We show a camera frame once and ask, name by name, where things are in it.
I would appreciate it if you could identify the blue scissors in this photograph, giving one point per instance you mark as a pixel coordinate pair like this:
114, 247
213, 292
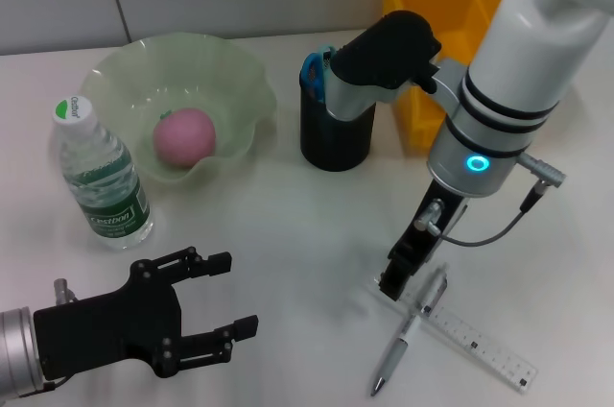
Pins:
314, 71

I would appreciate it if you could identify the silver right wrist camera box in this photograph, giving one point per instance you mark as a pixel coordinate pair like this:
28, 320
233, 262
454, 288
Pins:
384, 61

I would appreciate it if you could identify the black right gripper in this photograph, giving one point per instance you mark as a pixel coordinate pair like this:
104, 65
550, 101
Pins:
427, 234

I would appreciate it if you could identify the pink toy peach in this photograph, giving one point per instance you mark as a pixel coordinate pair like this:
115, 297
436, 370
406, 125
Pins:
184, 138

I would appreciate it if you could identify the black mesh pen cup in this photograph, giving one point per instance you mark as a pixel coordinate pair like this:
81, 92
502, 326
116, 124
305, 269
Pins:
336, 148

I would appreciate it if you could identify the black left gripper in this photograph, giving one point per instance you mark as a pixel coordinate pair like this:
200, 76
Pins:
110, 330

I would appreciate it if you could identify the pale green glass fruit plate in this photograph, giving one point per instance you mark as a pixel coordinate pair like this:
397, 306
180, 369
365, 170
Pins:
230, 71

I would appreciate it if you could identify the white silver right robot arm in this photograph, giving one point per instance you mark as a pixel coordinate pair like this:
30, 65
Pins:
518, 90

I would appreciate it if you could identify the clear plastic ruler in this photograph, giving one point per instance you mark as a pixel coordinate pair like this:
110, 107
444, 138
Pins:
489, 354

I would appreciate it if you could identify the white grey ballpoint pen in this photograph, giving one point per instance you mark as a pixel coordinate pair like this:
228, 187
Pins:
395, 354

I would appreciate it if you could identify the clear green-label water bottle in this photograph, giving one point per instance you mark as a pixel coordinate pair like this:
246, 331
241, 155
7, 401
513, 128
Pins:
101, 172

